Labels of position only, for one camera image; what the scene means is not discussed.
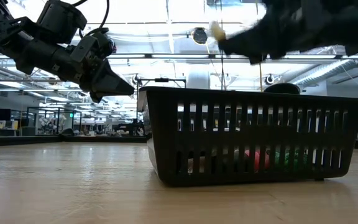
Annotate grey ceiling pipe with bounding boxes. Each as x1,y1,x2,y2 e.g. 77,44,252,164
0,78,83,84

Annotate yellow hanging cord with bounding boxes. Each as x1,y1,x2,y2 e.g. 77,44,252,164
255,60,264,93

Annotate black framed robot cell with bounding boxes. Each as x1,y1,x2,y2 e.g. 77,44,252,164
26,106,83,136

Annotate coral pink nail polish bottle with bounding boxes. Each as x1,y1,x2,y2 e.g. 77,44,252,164
245,149,271,173

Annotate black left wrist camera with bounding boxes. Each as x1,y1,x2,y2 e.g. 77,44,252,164
70,29,117,63

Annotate black slotted plastic basket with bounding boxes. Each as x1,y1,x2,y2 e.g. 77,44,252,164
137,86,358,188

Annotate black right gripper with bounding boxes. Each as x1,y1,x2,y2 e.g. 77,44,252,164
221,0,358,65

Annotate silver ceiling duct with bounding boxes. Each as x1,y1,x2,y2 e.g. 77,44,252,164
290,57,358,90

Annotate ceiling cable reel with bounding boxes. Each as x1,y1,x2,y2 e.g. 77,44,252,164
192,27,209,45

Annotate green nail polish bottle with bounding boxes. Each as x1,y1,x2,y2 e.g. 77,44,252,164
275,149,309,172

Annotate black metal stand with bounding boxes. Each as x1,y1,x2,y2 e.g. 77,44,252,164
135,77,187,91

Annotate yellow nail polish bottle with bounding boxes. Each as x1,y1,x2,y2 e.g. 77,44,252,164
209,21,227,43

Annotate black hanging cables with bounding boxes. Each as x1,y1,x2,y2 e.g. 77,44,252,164
218,51,227,90

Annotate black left camera cable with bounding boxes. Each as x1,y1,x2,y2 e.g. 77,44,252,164
71,0,111,35

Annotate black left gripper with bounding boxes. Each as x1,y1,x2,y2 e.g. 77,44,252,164
51,51,135,103

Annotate clear pink nail polish bottle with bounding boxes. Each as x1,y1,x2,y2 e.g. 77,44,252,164
187,151,207,174

